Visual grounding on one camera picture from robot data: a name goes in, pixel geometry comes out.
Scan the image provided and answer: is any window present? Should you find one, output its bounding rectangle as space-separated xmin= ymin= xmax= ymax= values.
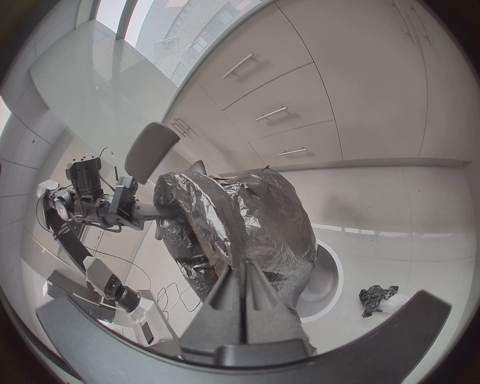
xmin=73 ymin=0 xmax=280 ymax=89

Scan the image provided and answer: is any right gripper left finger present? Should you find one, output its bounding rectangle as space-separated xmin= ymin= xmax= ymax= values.
xmin=179 ymin=262 xmax=246 ymax=361

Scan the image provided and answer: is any black plastic bag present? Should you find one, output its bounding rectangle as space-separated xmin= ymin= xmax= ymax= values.
xmin=154 ymin=167 xmax=319 ymax=305

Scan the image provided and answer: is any clear plastic wrapper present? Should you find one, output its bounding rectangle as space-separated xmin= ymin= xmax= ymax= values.
xmin=379 ymin=295 xmax=409 ymax=314

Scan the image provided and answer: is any white trash bin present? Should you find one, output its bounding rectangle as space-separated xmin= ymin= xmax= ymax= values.
xmin=295 ymin=223 xmax=344 ymax=325

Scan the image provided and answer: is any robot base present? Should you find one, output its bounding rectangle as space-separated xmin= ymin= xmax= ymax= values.
xmin=37 ymin=268 xmax=181 ymax=348

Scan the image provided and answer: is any white wardrobe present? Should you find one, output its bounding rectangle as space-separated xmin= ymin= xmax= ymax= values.
xmin=161 ymin=0 xmax=474 ymax=178

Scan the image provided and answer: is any crumpled black plastic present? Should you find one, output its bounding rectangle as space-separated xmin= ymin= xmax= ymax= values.
xmin=359 ymin=285 xmax=399 ymax=319

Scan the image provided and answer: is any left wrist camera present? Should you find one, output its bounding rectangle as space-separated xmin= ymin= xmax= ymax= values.
xmin=114 ymin=175 xmax=139 ymax=196

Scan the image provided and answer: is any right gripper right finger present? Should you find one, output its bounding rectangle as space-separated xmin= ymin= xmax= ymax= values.
xmin=245 ymin=261 xmax=316 ymax=356

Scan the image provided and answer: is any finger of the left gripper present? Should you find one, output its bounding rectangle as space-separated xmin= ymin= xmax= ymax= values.
xmin=137 ymin=202 xmax=181 ymax=223

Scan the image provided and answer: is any black cable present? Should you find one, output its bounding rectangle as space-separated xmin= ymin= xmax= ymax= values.
xmin=156 ymin=283 xmax=202 ymax=312

